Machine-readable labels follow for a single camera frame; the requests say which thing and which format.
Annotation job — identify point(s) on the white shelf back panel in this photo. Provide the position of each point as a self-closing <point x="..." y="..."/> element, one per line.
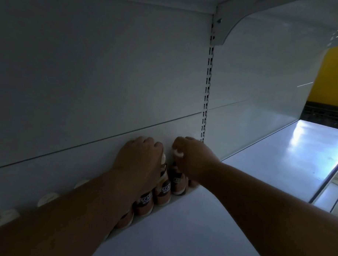
<point x="98" y="82"/>
<point x="256" y="88"/>

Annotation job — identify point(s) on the person's left fingers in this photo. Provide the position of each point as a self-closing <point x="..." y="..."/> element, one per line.
<point x="150" y="142"/>

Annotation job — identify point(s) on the white slotted shelf upright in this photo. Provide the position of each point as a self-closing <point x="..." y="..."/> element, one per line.
<point x="208" y="86"/>

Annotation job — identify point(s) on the white shelf bracket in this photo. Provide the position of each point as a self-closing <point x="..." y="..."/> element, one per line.
<point x="231" y="18"/>

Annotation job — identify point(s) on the person's right fingers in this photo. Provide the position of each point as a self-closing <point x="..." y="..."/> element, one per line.
<point x="186" y="145"/>

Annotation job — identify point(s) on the person's right forearm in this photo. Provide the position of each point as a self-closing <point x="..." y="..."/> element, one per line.
<point x="265" y="218"/>

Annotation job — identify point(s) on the person's left forearm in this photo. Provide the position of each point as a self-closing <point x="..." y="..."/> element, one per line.
<point x="71" y="220"/>

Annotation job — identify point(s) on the person's right hand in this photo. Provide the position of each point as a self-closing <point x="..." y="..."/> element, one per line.
<point x="197" y="160"/>

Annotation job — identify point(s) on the white lower shelf board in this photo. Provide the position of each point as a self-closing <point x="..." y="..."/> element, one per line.
<point x="328" y="193"/>

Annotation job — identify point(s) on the row of brown drink bottles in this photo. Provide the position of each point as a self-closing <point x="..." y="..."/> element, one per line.
<point x="144" y="206"/>

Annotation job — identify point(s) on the brown coffee bottle white cap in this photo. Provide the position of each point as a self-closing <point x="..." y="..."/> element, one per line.
<point x="163" y="191"/>
<point x="178" y="183"/>

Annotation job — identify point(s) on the white metal shelf board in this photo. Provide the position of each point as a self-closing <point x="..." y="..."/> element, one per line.
<point x="198" y="232"/>

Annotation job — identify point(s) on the person's left hand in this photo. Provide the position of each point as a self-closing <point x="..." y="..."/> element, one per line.
<point x="137" y="164"/>

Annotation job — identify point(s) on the black plastic crate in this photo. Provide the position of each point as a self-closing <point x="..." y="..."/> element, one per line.
<point x="324" y="115"/>

